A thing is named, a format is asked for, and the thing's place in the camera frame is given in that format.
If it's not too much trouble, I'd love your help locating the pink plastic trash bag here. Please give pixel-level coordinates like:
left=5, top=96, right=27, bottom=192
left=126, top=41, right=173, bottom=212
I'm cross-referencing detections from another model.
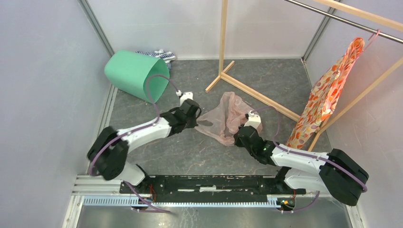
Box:
left=195, top=92, right=262, bottom=146

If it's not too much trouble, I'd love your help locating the green trash bin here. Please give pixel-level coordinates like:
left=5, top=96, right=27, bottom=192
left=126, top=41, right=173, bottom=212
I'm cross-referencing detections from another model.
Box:
left=104, top=50, right=170, bottom=102

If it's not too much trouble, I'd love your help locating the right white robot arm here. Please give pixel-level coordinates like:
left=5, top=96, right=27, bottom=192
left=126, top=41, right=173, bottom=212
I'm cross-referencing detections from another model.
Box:
left=234, top=126, right=369, bottom=206

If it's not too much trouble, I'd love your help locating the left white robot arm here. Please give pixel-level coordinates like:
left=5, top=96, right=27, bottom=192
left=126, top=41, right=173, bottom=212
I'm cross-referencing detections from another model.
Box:
left=87, top=98, right=201, bottom=194

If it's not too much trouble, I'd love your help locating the blue striped cloth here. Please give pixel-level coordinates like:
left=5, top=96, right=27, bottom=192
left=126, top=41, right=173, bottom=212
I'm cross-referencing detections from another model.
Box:
left=136, top=49, right=176, bottom=71

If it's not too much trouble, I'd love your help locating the floral orange garment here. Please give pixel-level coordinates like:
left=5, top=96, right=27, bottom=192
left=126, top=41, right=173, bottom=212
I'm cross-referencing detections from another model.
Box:
left=286, top=37, right=365, bottom=149

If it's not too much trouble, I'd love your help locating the metal hanging rod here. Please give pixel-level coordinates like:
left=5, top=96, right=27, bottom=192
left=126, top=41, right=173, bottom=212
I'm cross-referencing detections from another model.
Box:
left=285, top=0, right=403, bottom=44

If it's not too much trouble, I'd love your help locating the pink clothes hanger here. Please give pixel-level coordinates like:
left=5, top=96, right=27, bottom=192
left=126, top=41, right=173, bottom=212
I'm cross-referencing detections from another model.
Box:
left=363, top=29, right=381, bottom=51

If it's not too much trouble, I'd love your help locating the wooden clothes rack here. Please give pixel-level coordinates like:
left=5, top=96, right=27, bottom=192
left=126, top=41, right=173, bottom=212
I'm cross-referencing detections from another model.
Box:
left=205, top=0, right=403, bottom=151

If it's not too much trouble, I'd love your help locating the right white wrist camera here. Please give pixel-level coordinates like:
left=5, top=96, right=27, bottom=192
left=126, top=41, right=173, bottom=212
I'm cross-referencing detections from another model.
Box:
left=244, top=111, right=261, bottom=129

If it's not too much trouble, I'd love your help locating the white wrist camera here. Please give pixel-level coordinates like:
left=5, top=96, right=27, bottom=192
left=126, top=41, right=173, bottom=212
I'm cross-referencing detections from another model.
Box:
left=244, top=111, right=261, bottom=129
left=176, top=90, right=193, bottom=105

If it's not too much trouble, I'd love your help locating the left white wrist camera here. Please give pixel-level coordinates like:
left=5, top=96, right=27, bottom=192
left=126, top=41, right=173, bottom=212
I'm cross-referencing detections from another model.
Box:
left=176, top=90, right=193, bottom=105

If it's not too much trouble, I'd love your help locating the slotted cable duct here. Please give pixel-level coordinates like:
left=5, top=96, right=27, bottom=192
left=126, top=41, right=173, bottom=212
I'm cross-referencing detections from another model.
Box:
left=82, top=195, right=284, bottom=209

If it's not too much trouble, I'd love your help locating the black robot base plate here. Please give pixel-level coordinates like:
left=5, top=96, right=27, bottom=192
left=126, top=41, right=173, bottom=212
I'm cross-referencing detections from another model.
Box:
left=134, top=168, right=307, bottom=203

